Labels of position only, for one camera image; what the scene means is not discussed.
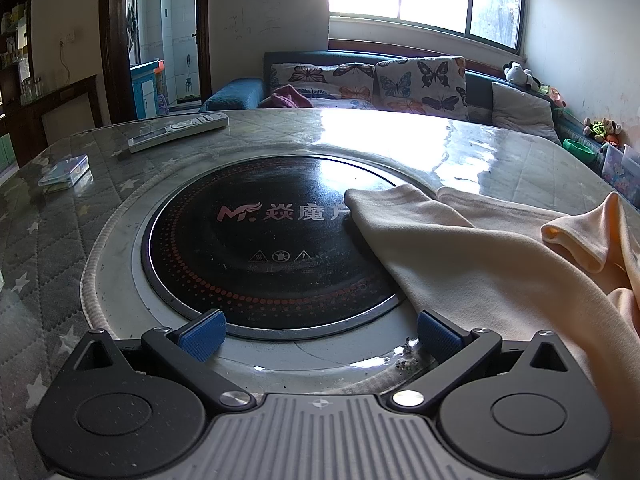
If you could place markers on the orange green soft toy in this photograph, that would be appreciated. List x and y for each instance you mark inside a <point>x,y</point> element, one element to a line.
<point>552,95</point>

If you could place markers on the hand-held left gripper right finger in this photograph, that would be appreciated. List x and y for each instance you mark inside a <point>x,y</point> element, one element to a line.
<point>437,339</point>

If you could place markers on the black round induction cooktop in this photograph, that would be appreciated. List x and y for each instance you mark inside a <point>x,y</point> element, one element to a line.
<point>240,250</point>

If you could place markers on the brown plush toy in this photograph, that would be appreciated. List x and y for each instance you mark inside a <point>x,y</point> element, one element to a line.
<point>602,130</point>

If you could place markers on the green plastic bowl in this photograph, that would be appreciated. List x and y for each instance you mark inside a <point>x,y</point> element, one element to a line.
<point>580,150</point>

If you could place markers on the butterfly print pillow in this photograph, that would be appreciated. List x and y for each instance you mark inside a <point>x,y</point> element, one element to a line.
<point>420,85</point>
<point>320,77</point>

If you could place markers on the cream long-sleeve garment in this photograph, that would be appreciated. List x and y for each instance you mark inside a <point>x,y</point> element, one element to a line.
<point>475,270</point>

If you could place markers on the dark wooden shelf cabinet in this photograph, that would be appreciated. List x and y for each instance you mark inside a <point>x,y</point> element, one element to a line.
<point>60,105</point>

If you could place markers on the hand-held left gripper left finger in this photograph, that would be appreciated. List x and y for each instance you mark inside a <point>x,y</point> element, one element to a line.
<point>202,337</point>

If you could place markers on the panda plush toy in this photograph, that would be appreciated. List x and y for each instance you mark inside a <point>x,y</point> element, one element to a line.
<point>515,72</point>

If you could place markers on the dark wooden door frame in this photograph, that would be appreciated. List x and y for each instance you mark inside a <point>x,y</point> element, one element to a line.
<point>112,35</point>

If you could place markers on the small clear card box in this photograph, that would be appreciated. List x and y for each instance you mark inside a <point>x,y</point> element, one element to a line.
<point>62,170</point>

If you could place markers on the blue sofa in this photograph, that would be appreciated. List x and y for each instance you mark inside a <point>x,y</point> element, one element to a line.
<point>240,92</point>

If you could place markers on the hanging grey cloth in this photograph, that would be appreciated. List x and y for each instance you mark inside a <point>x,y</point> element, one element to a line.
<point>132,25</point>

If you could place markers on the white wall socket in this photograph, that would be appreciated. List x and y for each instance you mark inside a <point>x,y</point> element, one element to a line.
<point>67,37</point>

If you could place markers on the white remote control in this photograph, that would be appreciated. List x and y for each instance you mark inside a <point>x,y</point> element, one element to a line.
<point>175,130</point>

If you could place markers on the clear plastic storage box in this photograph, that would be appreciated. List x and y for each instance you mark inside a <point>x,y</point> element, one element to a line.
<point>620,170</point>

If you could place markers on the round metal cooktop surround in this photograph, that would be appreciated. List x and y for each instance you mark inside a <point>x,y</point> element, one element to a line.
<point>115,260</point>

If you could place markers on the grey pillow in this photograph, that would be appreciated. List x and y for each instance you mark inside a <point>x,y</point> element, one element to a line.
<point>522,110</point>

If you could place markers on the blue white toy table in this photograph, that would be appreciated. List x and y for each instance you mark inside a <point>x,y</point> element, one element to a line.
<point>145,87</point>

